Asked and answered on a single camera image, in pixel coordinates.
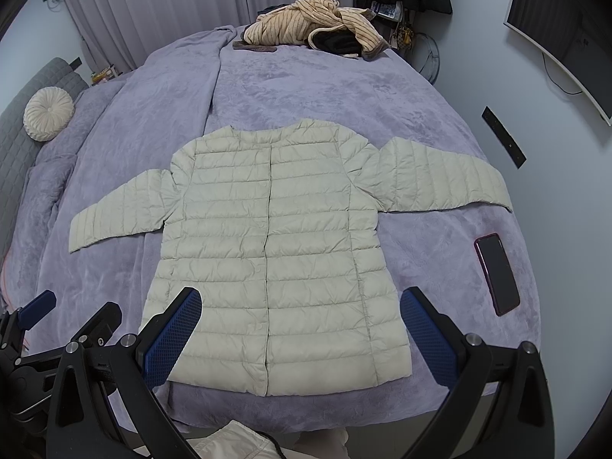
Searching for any cream quilted down jacket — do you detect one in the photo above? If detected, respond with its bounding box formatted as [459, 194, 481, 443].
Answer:
[68, 119, 510, 396]

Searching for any red-cased smartphone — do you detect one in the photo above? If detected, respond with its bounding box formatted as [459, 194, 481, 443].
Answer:
[474, 233, 521, 317]

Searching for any purple plush bed blanket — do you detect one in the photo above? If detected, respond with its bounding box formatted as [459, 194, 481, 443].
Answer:
[2, 27, 542, 432]

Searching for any grey quilted headboard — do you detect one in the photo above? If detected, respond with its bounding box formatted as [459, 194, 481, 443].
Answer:
[0, 57, 88, 257]

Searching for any round cream pleated cushion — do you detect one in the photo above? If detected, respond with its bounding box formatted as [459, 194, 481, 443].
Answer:
[23, 86, 75, 142]

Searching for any striped beige garment pile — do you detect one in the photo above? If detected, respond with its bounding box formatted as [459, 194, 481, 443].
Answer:
[242, 0, 389, 60]

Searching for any black wall bracket strip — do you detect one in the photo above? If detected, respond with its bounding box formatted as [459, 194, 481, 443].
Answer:
[481, 106, 527, 169]

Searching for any black monitor cable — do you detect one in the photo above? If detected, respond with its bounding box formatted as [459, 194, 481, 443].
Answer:
[541, 52, 585, 97]

